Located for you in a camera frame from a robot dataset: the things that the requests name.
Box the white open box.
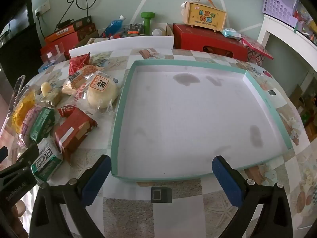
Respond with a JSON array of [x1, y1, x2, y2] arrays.
[[158, 23, 175, 37]]

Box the black cable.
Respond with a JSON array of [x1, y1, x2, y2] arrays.
[[56, 0, 97, 29]]

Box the small round yellow pastry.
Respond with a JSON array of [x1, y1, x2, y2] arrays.
[[40, 82, 52, 97]]

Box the green and white snack packet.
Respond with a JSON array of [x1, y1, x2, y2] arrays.
[[31, 136, 63, 182]]

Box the light blue packet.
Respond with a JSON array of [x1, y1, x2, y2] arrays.
[[38, 62, 53, 73]]

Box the red crinkly snack packet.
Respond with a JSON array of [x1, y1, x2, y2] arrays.
[[69, 53, 91, 76]]

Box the flat pink red box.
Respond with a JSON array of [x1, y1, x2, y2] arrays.
[[240, 35, 274, 60]]

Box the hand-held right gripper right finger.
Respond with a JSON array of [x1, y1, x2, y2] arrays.
[[212, 155, 294, 238]]

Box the person's left hand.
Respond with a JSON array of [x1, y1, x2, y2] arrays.
[[10, 200, 26, 222]]

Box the yellow snack packet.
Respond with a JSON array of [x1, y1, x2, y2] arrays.
[[12, 89, 36, 133]]

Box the large red gift box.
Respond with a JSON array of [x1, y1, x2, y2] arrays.
[[173, 23, 249, 62]]

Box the white shelf unit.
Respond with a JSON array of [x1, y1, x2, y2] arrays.
[[256, 13, 317, 85]]

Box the colourful toys on shelf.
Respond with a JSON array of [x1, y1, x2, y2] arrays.
[[292, 2, 317, 42]]

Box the green dumbbell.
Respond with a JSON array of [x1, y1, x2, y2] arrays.
[[141, 12, 156, 36]]

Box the black cabinet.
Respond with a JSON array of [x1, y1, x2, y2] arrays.
[[0, 22, 42, 87]]

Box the red-brown snack packet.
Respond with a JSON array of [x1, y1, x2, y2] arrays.
[[54, 107, 98, 163]]

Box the cream printed box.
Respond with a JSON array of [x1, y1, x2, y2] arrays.
[[87, 37, 109, 45]]

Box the blue plastic bottle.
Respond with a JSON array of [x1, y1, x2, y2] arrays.
[[100, 15, 126, 38]]

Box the light blue wipes pack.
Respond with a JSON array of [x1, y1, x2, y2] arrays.
[[222, 28, 242, 39]]

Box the shallow teal cardboard tray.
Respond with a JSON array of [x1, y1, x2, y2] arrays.
[[111, 59, 294, 182]]

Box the round bun clear packet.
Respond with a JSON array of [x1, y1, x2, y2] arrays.
[[85, 71, 123, 113]]

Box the white foam board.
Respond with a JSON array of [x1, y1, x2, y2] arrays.
[[69, 36, 174, 60]]

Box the brown printed box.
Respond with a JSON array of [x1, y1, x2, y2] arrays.
[[74, 23, 97, 41]]

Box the orange striped bread packet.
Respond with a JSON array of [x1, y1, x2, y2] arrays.
[[61, 64, 99, 97]]

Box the silver foil packet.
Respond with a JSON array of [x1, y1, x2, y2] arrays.
[[7, 76, 26, 119]]

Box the small red snack packet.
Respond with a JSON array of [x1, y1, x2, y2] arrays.
[[57, 105, 77, 117]]

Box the purple perforated basket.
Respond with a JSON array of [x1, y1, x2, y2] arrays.
[[261, 0, 301, 29]]

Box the dark brown box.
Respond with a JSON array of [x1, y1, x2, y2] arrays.
[[56, 15, 93, 34]]

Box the cardboard boxes on floor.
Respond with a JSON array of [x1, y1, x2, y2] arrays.
[[288, 84, 317, 142]]

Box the pink snack packet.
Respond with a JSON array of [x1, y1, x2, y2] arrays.
[[21, 104, 44, 142]]

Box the white wall socket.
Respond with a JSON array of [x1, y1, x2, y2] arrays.
[[35, 2, 51, 16]]

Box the round cake green-edged clear wrapper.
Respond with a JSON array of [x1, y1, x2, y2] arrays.
[[41, 87, 63, 107]]

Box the orange cardboard box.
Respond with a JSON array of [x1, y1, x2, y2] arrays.
[[45, 26, 77, 42]]

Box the clear plastic box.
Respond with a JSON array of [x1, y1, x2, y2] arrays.
[[41, 43, 66, 63]]

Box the yellow carry box with handle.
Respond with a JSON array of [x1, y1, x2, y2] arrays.
[[180, 0, 227, 32]]

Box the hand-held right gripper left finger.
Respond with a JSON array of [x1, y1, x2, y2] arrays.
[[30, 154, 112, 238]]

